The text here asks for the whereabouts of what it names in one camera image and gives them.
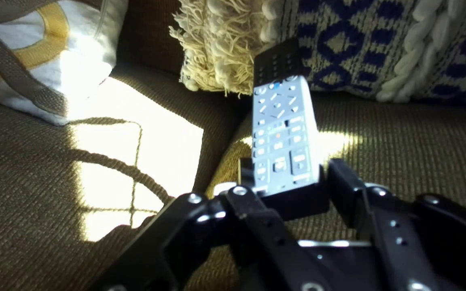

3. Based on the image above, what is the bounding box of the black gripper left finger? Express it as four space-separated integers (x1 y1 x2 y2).
90 186 331 291

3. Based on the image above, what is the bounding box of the yellow grey wave pattern pillow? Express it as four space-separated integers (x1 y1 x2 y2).
0 0 130 124

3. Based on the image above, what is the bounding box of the black remote control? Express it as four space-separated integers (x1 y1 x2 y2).
253 39 321 195

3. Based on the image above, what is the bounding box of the blue white knitted pillow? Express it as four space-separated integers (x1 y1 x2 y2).
171 0 466 103

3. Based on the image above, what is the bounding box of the tan sofa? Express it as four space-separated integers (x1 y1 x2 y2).
0 0 466 291

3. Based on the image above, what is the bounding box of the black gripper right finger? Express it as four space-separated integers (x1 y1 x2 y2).
326 158 466 291

